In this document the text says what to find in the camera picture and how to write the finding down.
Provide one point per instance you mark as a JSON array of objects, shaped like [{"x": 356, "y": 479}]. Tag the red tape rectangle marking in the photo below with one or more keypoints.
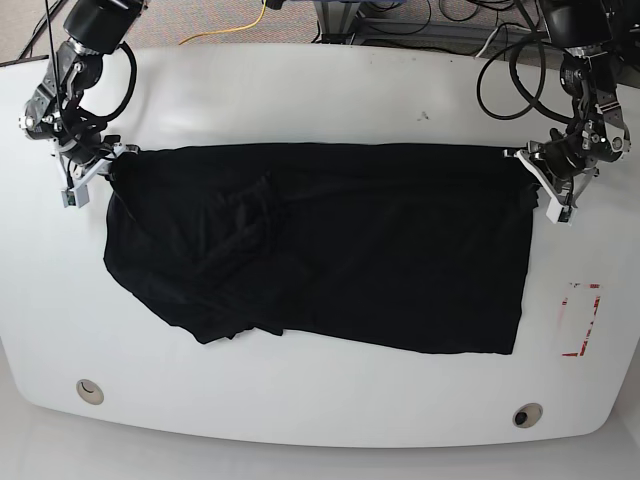
[{"x": 577, "y": 317}]

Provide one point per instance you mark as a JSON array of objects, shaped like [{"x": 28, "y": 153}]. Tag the gripper body white-black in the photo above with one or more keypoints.
[
  {"x": 562, "y": 175},
  {"x": 78, "y": 165}
]

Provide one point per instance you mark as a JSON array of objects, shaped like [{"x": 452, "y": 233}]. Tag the black t-shirt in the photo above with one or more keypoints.
[{"x": 423, "y": 248}]

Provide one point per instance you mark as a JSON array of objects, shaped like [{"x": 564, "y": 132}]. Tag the table grommet hole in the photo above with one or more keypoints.
[
  {"x": 527, "y": 416},
  {"x": 90, "y": 392}
]

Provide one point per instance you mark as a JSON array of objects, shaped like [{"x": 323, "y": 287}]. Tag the right table grommet hole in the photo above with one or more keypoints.
[{"x": 527, "y": 416}]

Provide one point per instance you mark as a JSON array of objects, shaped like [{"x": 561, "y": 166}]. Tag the left table grommet hole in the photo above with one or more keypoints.
[{"x": 90, "y": 392}]

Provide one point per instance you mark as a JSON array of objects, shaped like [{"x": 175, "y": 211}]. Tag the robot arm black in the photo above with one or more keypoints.
[
  {"x": 596, "y": 39},
  {"x": 54, "y": 113}
]

